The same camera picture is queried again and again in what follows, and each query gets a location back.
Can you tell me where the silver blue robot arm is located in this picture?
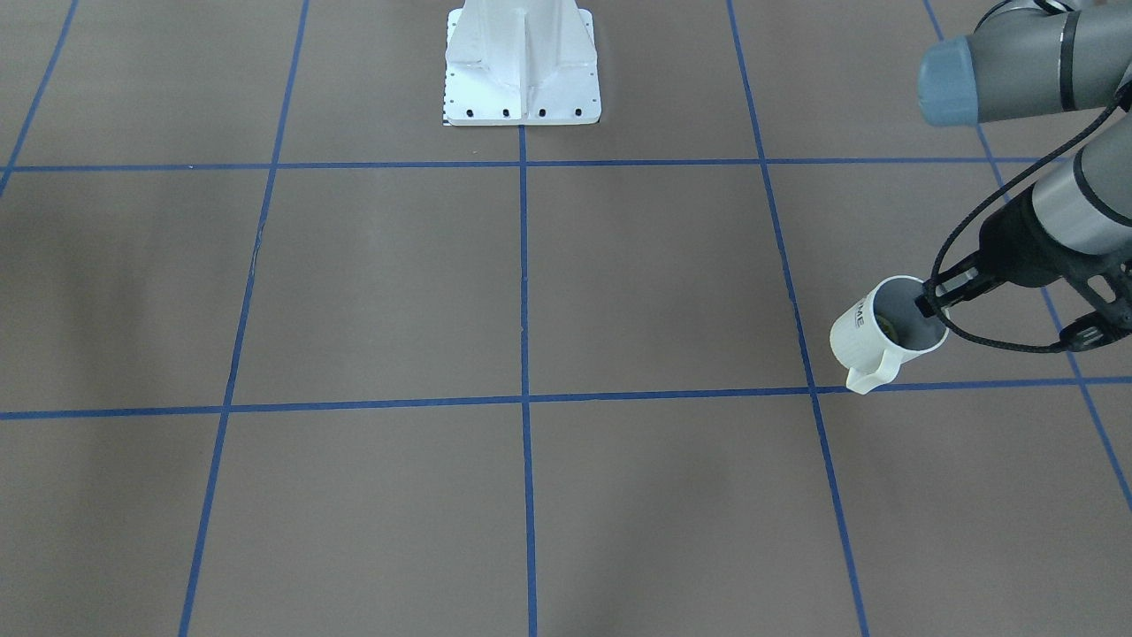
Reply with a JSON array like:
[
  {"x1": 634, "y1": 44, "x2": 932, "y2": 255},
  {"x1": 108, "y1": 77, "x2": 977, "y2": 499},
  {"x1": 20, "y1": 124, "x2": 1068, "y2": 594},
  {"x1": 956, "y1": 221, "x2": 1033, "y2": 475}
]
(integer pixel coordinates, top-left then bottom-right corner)
[{"x1": 917, "y1": 1, "x2": 1129, "y2": 332}]

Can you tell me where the white mug grey inside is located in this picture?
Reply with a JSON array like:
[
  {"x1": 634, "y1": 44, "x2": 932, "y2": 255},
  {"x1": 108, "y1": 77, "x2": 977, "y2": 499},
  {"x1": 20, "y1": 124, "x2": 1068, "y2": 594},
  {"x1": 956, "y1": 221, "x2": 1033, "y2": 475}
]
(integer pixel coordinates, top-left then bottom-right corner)
[{"x1": 829, "y1": 275, "x2": 950, "y2": 395}]

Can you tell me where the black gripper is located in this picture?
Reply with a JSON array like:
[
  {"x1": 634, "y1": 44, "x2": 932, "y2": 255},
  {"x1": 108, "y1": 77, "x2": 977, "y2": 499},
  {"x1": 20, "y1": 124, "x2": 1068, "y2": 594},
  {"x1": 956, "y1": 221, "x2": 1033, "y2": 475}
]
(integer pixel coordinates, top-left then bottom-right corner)
[{"x1": 914, "y1": 187, "x2": 1101, "y2": 319}]

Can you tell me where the white pedestal column base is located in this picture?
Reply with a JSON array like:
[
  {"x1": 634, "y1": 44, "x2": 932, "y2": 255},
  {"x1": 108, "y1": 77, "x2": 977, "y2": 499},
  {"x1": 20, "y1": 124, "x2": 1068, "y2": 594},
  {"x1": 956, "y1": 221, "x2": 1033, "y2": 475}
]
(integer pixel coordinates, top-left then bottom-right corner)
[{"x1": 441, "y1": 1, "x2": 602, "y2": 127}]

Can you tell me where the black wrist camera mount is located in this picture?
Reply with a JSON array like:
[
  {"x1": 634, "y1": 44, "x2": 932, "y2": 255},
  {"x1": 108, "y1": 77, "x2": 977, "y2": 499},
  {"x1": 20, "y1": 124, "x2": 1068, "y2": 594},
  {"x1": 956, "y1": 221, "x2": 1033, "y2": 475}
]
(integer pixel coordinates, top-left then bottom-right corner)
[{"x1": 1060, "y1": 261, "x2": 1131, "y2": 352}]

